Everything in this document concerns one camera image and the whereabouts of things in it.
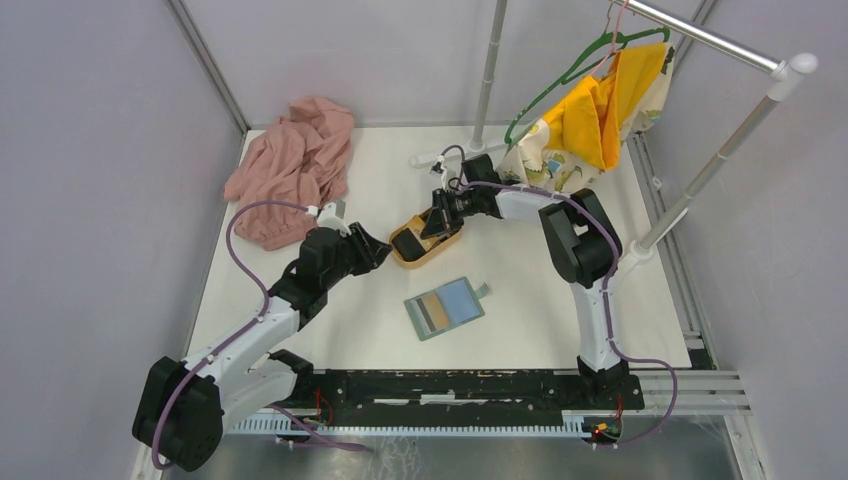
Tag yellow credit card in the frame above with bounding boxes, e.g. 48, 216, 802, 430
421, 293, 450, 332

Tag yellow oval card tray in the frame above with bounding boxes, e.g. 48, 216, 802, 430
389, 209, 464, 270

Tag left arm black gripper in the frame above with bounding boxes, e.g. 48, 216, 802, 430
322, 221, 392, 289

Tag green clothes hanger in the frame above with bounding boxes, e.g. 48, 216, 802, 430
504, 27, 671, 148

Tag cartoon print hanging garment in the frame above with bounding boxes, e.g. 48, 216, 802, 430
495, 42, 677, 195

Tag white clothes rack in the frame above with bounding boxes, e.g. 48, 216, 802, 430
409, 0, 819, 270

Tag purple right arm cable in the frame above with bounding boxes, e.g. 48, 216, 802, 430
437, 144, 680, 450

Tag white cable duct strip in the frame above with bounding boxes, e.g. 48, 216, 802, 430
225, 413, 588, 439

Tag pink clothes hanger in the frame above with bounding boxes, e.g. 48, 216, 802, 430
587, 0, 630, 77

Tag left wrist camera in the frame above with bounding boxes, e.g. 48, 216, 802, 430
316, 199, 350, 237

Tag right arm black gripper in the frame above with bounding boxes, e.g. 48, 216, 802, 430
421, 187, 480, 239

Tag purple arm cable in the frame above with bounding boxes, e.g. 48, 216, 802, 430
437, 144, 680, 450
149, 199, 369, 472

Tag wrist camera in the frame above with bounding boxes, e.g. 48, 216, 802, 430
316, 199, 350, 237
430, 154, 452, 181

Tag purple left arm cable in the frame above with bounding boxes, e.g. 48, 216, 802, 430
149, 199, 369, 472

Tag aluminium frame rails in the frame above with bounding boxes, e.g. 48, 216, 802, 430
132, 359, 766, 479

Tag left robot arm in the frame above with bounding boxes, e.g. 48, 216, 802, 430
132, 222, 392, 472

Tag yellow hanging garment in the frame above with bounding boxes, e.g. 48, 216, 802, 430
542, 43, 675, 171

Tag pink crumpled cloth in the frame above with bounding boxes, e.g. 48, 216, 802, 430
223, 96, 354, 251

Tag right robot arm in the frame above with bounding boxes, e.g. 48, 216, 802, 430
420, 154, 629, 408

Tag black card in tray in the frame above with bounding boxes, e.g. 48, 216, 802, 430
390, 228, 427, 262

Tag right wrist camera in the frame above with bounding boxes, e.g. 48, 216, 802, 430
430, 154, 452, 181

